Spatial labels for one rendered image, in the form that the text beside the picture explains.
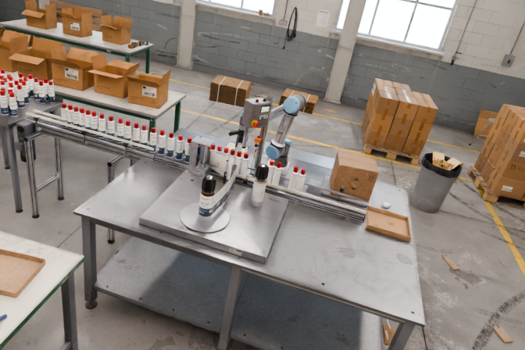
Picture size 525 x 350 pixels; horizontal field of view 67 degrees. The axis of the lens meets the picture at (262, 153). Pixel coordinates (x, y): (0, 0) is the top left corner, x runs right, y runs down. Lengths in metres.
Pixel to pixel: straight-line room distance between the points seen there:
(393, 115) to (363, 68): 2.30
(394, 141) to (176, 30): 4.99
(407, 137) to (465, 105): 2.61
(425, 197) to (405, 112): 1.49
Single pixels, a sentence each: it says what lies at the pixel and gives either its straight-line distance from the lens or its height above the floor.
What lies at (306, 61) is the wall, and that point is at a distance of 8.16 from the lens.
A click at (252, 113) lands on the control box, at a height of 1.40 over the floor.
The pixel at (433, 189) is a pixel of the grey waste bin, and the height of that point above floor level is 0.32.
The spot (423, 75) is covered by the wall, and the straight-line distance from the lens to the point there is 8.29.
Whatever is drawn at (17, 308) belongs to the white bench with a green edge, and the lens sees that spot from 2.22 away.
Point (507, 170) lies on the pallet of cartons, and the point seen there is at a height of 0.50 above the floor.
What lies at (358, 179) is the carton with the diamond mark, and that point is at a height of 1.03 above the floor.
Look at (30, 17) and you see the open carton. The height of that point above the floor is 0.92.
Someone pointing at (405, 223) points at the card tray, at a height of 0.83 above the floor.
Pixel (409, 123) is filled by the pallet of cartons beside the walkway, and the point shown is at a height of 0.60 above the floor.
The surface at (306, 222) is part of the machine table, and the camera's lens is 2.77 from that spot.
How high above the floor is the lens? 2.40
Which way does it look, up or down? 26 degrees down
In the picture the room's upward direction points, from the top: 11 degrees clockwise
